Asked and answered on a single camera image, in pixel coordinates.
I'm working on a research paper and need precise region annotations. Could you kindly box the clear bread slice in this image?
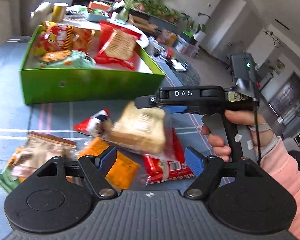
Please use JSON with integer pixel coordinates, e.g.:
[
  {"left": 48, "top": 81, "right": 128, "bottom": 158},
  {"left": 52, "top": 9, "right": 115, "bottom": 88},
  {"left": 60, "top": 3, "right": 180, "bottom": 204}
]
[{"left": 100, "top": 101, "right": 175, "bottom": 160}]

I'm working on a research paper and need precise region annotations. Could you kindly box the blue striped tablecloth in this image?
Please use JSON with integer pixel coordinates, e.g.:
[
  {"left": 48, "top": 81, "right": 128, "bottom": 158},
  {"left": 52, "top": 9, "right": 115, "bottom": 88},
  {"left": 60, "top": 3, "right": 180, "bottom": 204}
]
[{"left": 0, "top": 36, "right": 215, "bottom": 240}]

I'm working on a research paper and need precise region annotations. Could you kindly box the white air purifier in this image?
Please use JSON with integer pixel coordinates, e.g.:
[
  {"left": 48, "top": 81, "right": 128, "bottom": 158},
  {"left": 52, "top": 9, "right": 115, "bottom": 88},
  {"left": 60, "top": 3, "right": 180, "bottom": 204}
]
[{"left": 194, "top": 31, "right": 207, "bottom": 43}]

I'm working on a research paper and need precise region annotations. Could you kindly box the glass vase with plant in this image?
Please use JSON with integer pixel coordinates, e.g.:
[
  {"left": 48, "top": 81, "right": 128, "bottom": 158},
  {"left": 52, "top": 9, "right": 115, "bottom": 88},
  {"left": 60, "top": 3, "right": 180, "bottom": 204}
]
[{"left": 116, "top": 0, "right": 142, "bottom": 22}]

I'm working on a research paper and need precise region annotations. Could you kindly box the teal tray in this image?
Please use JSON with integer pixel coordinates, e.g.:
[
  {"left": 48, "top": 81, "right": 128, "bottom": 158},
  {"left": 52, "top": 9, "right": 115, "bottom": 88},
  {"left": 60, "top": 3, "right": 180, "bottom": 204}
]
[{"left": 86, "top": 9, "right": 111, "bottom": 22}]

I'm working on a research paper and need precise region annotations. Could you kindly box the orange tissue box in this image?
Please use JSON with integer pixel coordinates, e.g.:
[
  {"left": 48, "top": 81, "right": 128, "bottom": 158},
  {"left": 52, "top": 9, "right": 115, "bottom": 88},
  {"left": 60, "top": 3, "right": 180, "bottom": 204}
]
[{"left": 88, "top": 1, "right": 111, "bottom": 11}]

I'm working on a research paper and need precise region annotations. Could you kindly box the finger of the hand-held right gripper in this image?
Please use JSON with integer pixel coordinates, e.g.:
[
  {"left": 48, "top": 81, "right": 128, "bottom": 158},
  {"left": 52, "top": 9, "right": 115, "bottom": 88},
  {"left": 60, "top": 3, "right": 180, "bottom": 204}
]
[{"left": 134, "top": 94, "right": 190, "bottom": 114}]

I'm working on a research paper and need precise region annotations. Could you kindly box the tall leafy plant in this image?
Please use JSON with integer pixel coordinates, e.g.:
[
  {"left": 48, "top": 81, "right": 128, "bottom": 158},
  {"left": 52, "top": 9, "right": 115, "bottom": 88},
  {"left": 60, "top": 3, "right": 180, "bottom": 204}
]
[{"left": 184, "top": 12, "right": 212, "bottom": 34}]

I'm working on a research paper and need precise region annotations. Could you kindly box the brown snack packet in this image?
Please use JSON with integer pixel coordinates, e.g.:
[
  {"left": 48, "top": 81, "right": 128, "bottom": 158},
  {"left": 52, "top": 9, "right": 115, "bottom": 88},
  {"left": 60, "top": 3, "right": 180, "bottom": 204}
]
[{"left": 11, "top": 131, "right": 77, "bottom": 178}]

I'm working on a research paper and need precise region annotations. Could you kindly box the person's right hand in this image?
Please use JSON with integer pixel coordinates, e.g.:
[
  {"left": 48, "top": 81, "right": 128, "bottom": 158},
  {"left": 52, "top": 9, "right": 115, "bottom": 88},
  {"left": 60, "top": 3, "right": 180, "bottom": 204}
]
[{"left": 201, "top": 110, "right": 277, "bottom": 163}]

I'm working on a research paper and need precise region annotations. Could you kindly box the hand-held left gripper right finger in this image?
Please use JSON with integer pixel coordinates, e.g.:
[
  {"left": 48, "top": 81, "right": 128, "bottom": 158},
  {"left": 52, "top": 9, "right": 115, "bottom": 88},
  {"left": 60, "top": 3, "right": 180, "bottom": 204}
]
[{"left": 184, "top": 147, "right": 267, "bottom": 198}]

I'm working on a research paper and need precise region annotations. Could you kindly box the dark round side table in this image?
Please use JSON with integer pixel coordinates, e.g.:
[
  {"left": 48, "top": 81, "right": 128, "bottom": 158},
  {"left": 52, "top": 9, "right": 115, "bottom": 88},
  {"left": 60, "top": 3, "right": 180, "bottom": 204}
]
[{"left": 149, "top": 37, "right": 201, "bottom": 87}]

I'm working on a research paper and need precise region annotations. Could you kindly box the orange cracker packet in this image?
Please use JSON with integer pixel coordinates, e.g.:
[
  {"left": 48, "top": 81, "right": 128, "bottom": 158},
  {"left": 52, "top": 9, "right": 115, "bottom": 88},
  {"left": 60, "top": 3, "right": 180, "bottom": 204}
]
[{"left": 78, "top": 137, "right": 141, "bottom": 191}]

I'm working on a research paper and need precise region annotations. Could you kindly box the red checkered snack packet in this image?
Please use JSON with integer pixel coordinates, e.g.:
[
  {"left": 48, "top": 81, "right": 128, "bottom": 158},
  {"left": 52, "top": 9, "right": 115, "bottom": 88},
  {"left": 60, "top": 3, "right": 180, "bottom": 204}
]
[{"left": 142, "top": 127, "right": 195, "bottom": 185}]

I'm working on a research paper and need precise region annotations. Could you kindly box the person's right forearm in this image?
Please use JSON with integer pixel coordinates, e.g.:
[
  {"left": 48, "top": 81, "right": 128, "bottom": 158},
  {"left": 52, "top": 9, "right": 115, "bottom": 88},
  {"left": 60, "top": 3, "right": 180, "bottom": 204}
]
[{"left": 257, "top": 136, "right": 300, "bottom": 240}]

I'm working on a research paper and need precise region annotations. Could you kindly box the green cardboard box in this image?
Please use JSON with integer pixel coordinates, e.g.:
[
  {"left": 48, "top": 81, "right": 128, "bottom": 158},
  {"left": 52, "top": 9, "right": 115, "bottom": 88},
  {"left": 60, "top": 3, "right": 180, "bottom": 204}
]
[{"left": 19, "top": 24, "right": 166, "bottom": 105}]

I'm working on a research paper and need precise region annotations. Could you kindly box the red yellow striped snack bag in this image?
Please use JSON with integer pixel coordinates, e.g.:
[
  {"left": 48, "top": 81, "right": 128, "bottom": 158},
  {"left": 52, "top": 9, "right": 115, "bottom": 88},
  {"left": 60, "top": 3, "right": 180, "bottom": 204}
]
[{"left": 36, "top": 23, "right": 96, "bottom": 55}]

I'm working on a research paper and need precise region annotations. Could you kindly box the clear storage box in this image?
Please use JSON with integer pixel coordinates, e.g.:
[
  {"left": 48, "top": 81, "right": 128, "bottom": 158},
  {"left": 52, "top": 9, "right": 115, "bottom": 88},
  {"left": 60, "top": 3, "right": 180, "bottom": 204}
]
[{"left": 179, "top": 39, "right": 200, "bottom": 57}]

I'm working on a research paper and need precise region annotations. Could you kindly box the open cardboard box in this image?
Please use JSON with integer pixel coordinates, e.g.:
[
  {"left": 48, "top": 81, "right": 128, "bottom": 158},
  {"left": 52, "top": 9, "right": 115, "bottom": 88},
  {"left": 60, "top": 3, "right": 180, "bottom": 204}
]
[{"left": 128, "top": 14, "right": 158, "bottom": 33}]

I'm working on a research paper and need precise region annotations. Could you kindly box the red cookie packet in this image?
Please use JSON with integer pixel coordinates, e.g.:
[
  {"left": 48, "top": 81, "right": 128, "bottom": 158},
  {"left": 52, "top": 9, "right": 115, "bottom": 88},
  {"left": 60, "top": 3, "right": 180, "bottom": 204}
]
[{"left": 93, "top": 21, "right": 143, "bottom": 71}]

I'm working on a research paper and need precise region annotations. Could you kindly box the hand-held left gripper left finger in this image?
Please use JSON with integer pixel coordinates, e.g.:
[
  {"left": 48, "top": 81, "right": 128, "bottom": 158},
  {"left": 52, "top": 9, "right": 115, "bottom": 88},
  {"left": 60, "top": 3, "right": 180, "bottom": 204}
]
[{"left": 31, "top": 146, "right": 118, "bottom": 198}]

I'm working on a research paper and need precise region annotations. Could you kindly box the red white snack packet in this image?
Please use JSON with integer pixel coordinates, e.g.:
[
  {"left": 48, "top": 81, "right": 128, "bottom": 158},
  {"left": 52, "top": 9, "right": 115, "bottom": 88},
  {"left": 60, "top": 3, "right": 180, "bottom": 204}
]
[{"left": 73, "top": 109, "right": 113, "bottom": 137}]

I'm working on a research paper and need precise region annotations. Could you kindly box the green orange snack packet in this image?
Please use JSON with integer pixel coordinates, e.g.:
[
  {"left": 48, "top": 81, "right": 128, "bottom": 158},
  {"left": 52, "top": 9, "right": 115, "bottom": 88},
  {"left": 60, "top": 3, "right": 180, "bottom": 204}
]
[{"left": 0, "top": 146, "right": 28, "bottom": 194}]

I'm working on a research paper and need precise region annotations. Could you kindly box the white cushion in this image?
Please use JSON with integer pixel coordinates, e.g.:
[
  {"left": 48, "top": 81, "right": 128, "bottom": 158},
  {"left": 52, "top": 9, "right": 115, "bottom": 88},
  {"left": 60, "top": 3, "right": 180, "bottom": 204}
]
[{"left": 31, "top": 2, "right": 52, "bottom": 20}]

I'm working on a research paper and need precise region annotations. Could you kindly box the potted green plant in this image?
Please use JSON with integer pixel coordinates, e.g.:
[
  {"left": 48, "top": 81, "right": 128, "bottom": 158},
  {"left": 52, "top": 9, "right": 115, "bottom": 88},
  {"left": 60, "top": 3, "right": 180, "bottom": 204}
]
[
  {"left": 137, "top": 0, "right": 170, "bottom": 17},
  {"left": 169, "top": 9, "right": 183, "bottom": 23}
]

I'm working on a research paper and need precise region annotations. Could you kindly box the orange plastic bag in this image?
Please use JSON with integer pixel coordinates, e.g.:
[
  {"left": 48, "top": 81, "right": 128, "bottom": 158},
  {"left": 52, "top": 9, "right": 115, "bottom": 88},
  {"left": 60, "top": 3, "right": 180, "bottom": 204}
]
[{"left": 162, "top": 29, "right": 178, "bottom": 46}]

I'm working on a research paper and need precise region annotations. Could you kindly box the white round coffee table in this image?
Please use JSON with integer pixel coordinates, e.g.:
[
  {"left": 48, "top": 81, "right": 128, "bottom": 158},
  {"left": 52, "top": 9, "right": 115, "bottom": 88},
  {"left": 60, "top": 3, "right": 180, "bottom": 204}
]
[{"left": 62, "top": 5, "right": 150, "bottom": 48}]

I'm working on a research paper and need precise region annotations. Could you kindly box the green snack bag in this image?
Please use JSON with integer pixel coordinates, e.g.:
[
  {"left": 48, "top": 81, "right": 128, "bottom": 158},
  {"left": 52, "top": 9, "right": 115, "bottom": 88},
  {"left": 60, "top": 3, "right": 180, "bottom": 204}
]
[{"left": 39, "top": 50, "right": 96, "bottom": 68}]

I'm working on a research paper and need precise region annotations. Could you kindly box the yellow can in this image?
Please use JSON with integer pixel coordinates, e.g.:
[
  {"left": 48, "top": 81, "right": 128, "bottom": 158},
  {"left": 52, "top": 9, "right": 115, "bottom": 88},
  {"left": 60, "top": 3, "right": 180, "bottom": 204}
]
[{"left": 51, "top": 2, "right": 69, "bottom": 23}]

